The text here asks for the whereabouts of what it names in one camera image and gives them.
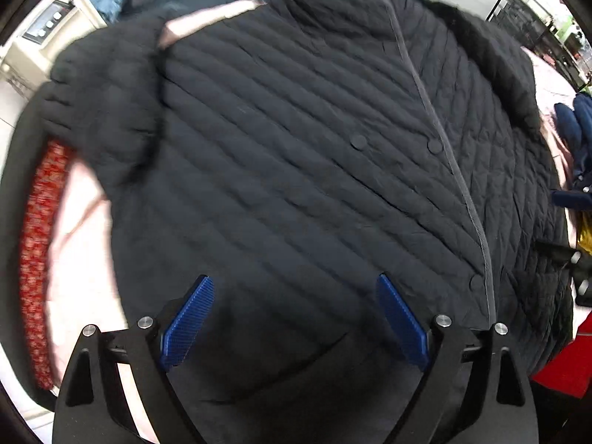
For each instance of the black framed glass door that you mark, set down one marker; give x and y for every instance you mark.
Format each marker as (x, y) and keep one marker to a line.
(522, 14)

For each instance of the black quilted jacket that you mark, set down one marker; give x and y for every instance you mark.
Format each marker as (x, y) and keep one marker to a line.
(300, 171)

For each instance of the red patterned cloth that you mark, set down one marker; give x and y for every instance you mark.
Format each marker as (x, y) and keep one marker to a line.
(37, 263)

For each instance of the navy blue garment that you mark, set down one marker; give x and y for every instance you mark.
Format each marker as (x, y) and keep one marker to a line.
(576, 134)

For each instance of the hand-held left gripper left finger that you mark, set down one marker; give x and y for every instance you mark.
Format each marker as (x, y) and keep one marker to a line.
(187, 328)

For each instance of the pink dotted blanket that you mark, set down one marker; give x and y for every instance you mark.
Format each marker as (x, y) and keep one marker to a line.
(78, 249)

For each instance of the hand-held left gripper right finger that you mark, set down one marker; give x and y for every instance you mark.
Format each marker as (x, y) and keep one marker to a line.
(402, 323)

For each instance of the white appliance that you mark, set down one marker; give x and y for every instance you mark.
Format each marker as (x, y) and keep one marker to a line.
(46, 23)

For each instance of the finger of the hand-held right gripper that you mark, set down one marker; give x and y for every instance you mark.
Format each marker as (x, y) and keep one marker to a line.
(562, 254)

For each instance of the black cloth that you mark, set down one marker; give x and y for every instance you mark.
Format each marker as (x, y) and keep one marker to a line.
(11, 249)

